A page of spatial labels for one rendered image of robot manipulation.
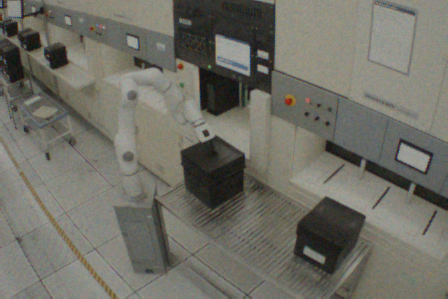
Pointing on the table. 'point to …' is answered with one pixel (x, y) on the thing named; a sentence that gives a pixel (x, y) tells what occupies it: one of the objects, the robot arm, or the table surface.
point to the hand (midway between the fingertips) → (211, 148)
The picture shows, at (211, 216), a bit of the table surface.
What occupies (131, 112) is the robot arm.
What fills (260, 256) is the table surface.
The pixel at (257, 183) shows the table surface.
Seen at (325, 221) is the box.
